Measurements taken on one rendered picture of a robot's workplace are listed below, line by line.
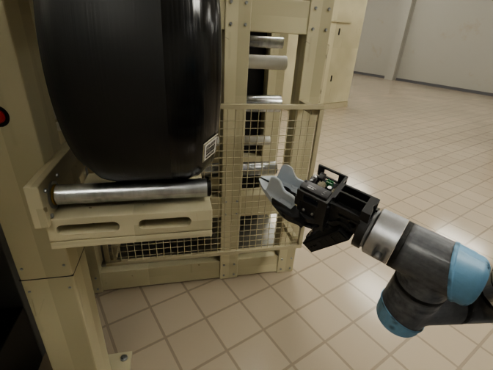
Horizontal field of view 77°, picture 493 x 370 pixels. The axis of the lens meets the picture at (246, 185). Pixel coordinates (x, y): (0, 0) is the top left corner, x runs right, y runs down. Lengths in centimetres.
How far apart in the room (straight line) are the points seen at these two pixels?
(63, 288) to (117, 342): 63
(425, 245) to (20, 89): 78
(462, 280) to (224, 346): 119
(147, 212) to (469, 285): 60
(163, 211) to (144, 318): 99
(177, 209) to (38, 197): 28
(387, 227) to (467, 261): 10
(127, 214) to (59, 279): 34
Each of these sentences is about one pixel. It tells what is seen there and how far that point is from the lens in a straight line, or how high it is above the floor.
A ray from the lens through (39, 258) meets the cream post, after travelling 99.
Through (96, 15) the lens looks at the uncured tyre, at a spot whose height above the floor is 125.
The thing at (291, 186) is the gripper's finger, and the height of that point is 100.
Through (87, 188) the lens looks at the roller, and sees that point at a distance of 76.
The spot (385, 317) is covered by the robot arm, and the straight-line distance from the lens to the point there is 59.
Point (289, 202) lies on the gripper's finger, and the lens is 54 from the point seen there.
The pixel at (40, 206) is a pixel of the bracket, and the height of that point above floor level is 91.
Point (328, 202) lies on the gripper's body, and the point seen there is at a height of 102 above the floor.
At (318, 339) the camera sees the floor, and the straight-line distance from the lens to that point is 162.
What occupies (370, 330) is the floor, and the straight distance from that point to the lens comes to 174.
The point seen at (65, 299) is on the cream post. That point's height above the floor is 54.
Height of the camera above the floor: 125
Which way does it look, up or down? 27 degrees down
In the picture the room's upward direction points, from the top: 3 degrees clockwise
